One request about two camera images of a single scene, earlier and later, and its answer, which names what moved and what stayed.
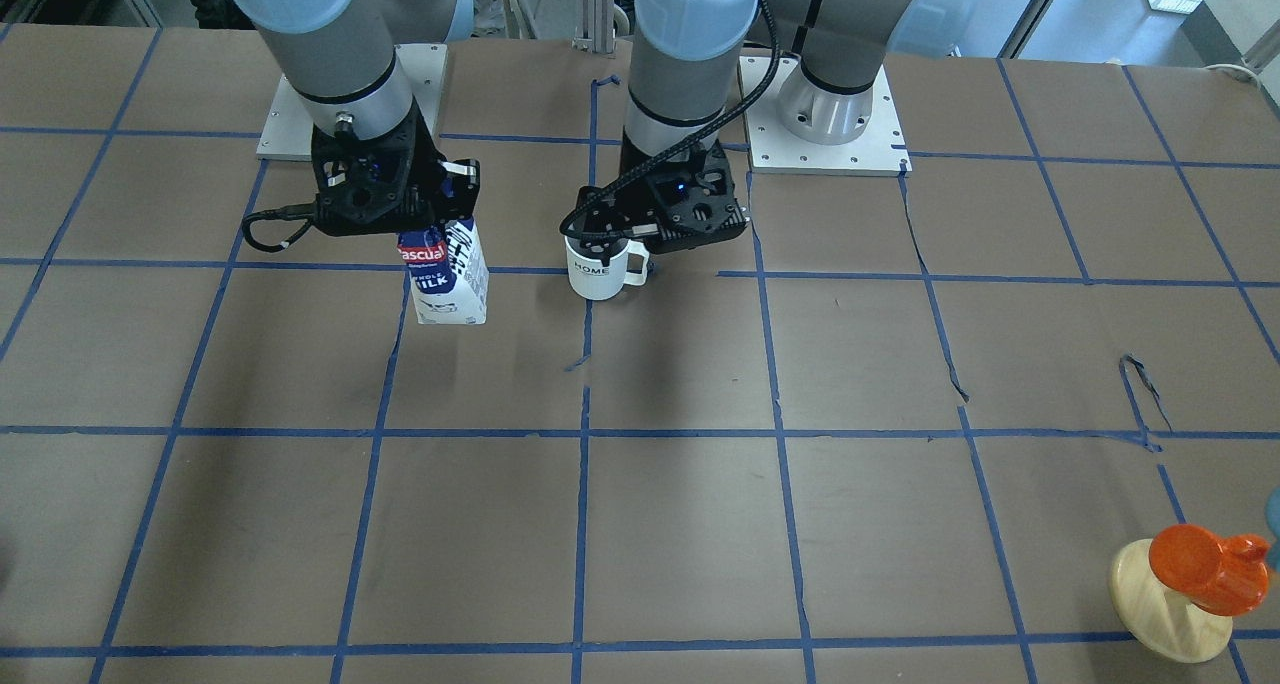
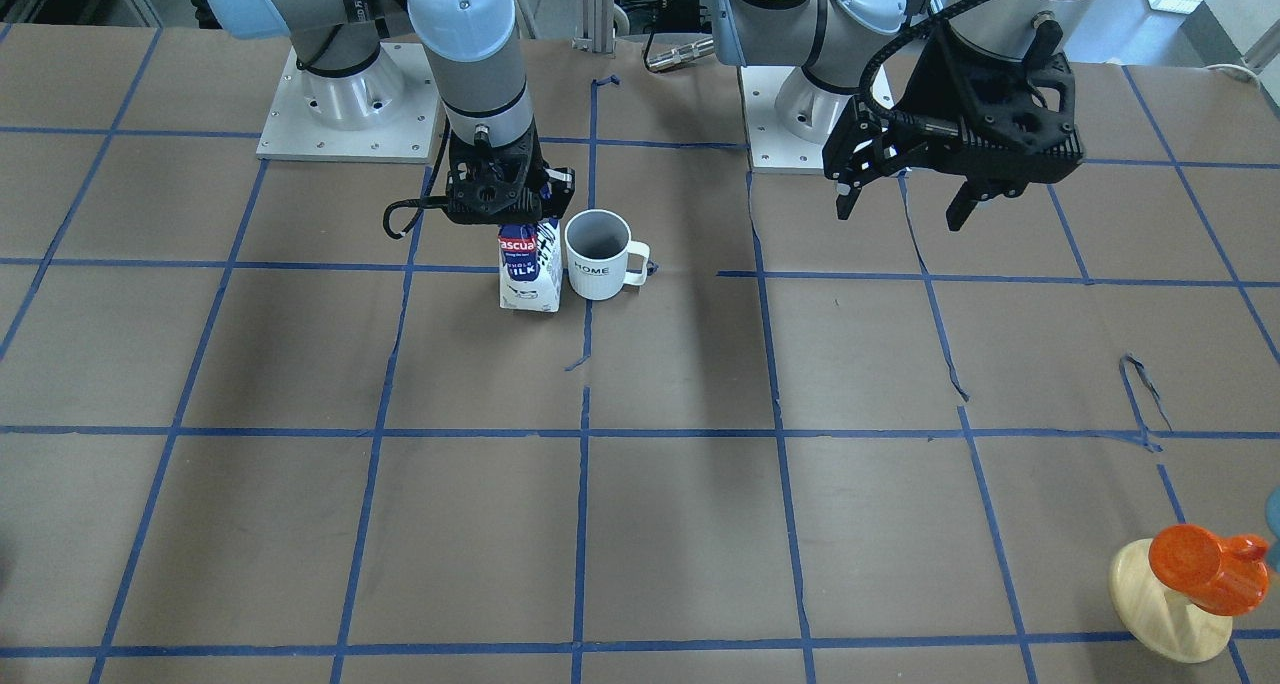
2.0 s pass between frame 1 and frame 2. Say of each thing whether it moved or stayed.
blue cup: stayed
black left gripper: moved
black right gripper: moved
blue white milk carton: moved
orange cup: stayed
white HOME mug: stayed
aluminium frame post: stayed
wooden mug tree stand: stayed
